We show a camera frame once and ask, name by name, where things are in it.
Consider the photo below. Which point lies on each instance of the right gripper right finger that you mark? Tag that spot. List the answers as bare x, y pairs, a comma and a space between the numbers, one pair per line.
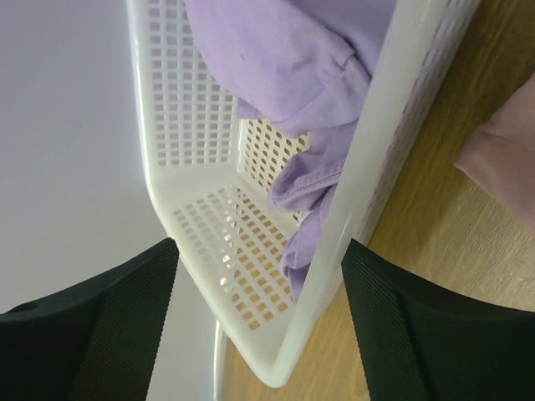
420, 341

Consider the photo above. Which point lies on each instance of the white plastic basket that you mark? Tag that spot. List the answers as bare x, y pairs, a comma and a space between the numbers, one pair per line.
208, 172

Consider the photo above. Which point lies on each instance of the folded pink t shirt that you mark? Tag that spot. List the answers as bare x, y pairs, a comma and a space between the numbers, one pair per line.
499, 156

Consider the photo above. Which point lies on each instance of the purple t shirt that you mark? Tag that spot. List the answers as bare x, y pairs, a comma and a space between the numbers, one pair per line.
306, 67

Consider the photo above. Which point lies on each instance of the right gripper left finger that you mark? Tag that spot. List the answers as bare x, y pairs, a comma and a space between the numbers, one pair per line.
96, 340

